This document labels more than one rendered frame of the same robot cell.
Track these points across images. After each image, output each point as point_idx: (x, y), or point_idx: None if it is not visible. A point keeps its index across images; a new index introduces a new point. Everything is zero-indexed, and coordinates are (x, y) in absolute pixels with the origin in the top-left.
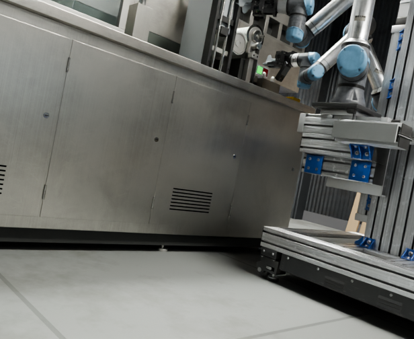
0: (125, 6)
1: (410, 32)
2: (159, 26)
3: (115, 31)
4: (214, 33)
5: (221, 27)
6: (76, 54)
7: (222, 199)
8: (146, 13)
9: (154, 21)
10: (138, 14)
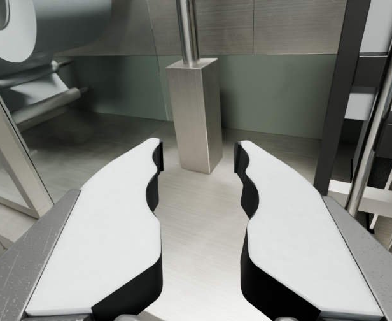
0: (12, 176)
1: None
2: (330, 32)
3: None
4: (327, 164)
5: (384, 128)
6: (6, 246)
7: None
8: (187, 83)
9: (312, 25)
10: (173, 92)
